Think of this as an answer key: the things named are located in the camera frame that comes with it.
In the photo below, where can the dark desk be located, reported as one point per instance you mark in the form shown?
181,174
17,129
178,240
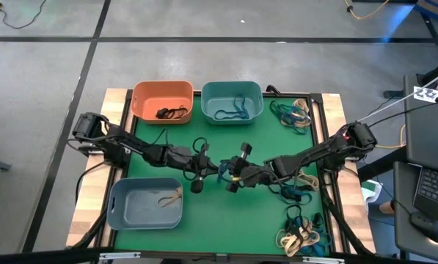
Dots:
405,227

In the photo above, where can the teal plastic basket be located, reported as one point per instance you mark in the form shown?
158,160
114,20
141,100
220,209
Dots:
222,91

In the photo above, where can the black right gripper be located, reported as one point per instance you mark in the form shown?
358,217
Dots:
251,174

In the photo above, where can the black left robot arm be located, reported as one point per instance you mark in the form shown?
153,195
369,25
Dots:
130,141

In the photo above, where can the black computer mouse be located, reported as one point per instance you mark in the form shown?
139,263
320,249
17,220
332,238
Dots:
426,224

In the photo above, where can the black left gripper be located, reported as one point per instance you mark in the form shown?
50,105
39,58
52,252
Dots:
198,165

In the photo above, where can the dark teal rubber band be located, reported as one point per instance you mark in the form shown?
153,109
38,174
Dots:
222,117

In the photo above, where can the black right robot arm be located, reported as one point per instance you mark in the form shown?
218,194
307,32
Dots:
325,148

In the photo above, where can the black laptop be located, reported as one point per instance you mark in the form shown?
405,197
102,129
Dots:
435,190

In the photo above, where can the silver rod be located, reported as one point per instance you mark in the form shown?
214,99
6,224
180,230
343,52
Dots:
387,106

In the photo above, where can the white and green object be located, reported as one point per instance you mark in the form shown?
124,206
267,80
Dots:
372,190

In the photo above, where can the blue rubber band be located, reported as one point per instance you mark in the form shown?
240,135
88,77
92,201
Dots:
245,113
315,251
298,221
299,129
221,176

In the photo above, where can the tan object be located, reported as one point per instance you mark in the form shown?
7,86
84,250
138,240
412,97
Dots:
386,207

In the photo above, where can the black rubber band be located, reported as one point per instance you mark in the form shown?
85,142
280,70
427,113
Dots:
161,113
178,110

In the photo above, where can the blue metal cart frame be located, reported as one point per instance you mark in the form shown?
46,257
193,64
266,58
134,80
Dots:
435,11

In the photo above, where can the grey desk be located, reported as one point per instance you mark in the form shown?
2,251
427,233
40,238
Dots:
427,139

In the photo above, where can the small dark green rubber band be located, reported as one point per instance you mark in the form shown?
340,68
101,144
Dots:
290,192

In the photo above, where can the black rig crossbar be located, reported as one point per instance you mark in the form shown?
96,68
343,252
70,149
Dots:
39,256

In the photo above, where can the white printed tag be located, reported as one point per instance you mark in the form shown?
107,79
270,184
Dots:
427,94

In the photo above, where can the dark blue cloth garment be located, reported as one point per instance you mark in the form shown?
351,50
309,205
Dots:
293,205

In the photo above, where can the green table mat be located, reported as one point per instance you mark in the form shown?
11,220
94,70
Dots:
222,220

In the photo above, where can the blue-grey plastic basket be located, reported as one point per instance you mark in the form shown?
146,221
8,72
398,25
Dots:
138,209

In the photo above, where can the orange plastic basket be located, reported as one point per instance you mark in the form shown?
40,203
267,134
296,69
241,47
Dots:
160,93

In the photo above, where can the silver bracket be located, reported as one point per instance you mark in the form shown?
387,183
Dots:
119,255
323,260

